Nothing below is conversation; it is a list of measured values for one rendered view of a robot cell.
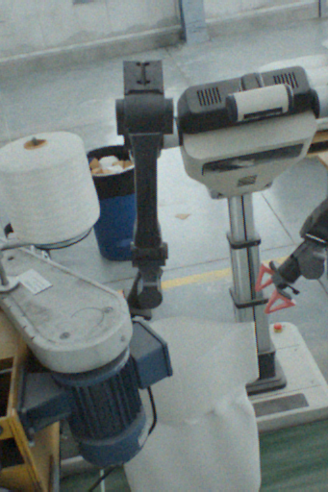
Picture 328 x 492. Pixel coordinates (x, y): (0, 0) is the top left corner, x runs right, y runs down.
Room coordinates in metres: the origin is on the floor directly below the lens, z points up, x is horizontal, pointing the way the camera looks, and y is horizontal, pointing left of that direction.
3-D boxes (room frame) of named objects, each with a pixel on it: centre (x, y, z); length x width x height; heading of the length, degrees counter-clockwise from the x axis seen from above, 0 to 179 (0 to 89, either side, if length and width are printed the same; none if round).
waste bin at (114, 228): (3.45, 0.25, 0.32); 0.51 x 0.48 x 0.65; 3
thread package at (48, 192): (0.98, 0.19, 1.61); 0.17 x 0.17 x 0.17
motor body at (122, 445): (0.83, 0.17, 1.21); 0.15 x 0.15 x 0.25
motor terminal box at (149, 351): (0.88, 0.08, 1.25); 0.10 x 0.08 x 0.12; 28
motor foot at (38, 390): (0.79, 0.26, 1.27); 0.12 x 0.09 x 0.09; 3
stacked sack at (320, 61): (4.92, -1.40, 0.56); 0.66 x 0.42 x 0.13; 87
